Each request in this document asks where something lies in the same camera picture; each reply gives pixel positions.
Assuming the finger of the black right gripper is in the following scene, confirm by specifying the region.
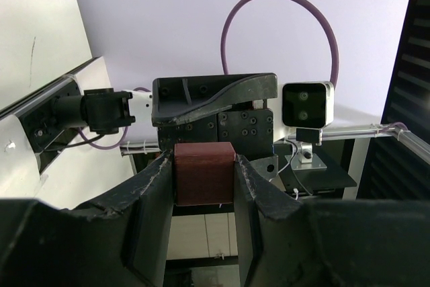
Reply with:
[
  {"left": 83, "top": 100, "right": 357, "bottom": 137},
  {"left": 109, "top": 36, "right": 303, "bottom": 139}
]
[{"left": 152, "top": 73, "right": 277, "bottom": 126}]

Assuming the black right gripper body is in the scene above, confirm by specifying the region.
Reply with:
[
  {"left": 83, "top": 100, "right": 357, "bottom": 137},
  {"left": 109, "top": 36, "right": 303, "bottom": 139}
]
[{"left": 157, "top": 104, "right": 278, "bottom": 179}]

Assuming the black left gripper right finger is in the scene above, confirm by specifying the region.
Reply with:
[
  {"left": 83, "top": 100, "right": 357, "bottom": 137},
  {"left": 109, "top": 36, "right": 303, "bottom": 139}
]
[{"left": 234, "top": 155, "right": 429, "bottom": 286}]

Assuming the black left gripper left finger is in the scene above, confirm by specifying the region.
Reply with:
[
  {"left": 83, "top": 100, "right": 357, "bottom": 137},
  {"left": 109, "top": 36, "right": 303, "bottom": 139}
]
[{"left": 1, "top": 151, "right": 174, "bottom": 286}]

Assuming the reddish brown wood cube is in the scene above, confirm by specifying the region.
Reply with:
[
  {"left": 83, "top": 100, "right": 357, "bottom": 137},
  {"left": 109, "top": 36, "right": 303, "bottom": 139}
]
[{"left": 174, "top": 142, "right": 236, "bottom": 206}]

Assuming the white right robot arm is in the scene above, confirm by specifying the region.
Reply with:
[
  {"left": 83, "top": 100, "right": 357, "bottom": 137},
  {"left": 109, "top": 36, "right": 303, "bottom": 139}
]
[{"left": 18, "top": 73, "right": 278, "bottom": 179}]

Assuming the dark slatted panel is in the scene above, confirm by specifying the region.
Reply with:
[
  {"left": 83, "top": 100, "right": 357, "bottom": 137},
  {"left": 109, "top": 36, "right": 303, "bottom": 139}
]
[{"left": 357, "top": 0, "right": 429, "bottom": 200}]

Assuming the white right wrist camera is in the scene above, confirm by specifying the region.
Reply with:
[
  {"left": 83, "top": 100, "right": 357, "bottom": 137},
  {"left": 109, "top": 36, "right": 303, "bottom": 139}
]
[{"left": 282, "top": 81, "right": 335, "bottom": 129}]

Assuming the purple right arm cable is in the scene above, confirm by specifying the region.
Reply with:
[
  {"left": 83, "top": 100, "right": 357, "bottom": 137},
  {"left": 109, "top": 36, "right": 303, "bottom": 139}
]
[{"left": 77, "top": 0, "right": 340, "bottom": 151}]

